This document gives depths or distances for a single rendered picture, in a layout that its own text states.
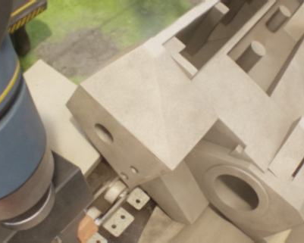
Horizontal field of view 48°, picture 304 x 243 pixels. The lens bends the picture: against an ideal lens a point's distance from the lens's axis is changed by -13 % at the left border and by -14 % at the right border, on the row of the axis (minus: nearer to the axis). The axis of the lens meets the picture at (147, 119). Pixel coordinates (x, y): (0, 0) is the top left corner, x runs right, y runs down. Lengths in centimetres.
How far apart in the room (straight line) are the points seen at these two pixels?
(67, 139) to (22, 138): 37
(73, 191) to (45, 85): 35
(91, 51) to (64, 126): 120
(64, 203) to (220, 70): 30
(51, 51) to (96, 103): 134
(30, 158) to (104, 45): 159
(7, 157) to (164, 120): 26
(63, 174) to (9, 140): 12
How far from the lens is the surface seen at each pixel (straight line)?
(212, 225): 65
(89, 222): 47
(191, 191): 59
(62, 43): 184
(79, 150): 61
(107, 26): 193
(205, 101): 48
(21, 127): 25
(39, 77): 69
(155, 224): 64
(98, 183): 61
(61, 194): 34
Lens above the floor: 134
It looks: 56 degrees down
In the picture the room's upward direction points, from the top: 19 degrees clockwise
